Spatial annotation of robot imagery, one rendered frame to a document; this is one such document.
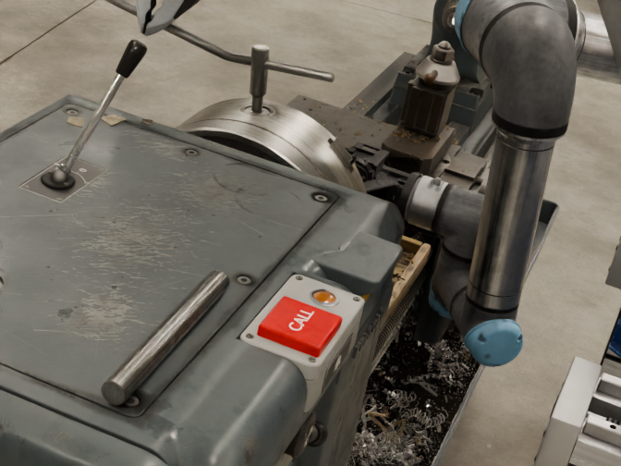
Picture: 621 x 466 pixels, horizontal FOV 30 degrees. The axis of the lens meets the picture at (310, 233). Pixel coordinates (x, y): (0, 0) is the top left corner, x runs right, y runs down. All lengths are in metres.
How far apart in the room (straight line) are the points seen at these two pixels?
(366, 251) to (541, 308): 2.54
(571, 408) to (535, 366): 2.13
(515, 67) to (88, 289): 0.63
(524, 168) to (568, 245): 2.65
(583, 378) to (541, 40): 0.41
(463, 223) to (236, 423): 0.80
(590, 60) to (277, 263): 0.63
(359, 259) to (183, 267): 0.18
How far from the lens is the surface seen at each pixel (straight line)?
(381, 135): 2.16
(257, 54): 1.47
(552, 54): 1.45
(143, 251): 1.13
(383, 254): 1.19
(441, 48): 2.05
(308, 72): 1.45
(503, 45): 1.46
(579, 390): 1.33
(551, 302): 3.75
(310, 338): 1.02
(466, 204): 1.67
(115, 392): 0.92
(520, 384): 3.33
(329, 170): 1.46
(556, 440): 1.29
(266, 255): 1.15
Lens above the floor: 1.84
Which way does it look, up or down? 29 degrees down
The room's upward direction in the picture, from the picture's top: 12 degrees clockwise
